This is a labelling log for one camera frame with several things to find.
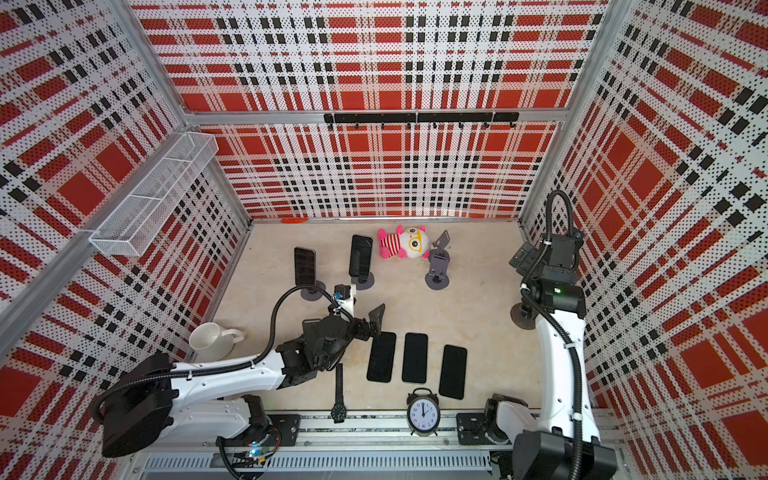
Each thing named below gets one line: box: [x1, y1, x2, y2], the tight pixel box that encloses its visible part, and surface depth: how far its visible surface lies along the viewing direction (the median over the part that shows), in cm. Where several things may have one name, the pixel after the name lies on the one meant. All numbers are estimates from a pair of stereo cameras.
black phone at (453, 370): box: [439, 344, 467, 400], surface depth 86 cm
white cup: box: [189, 322, 246, 363], surface depth 86 cm
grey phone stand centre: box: [425, 249, 451, 291], surface depth 103 cm
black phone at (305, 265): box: [294, 246, 317, 287], surface depth 93 cm
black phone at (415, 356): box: [402, 332, 428, 384], surface depth 88 cm
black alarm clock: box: [406, 387, 441, 437], surface depth 76 cm
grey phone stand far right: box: [510, 302, 539, 330], surface depth 94 cm
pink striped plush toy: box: [377, 225, 430, 259], surface depth 108 cm
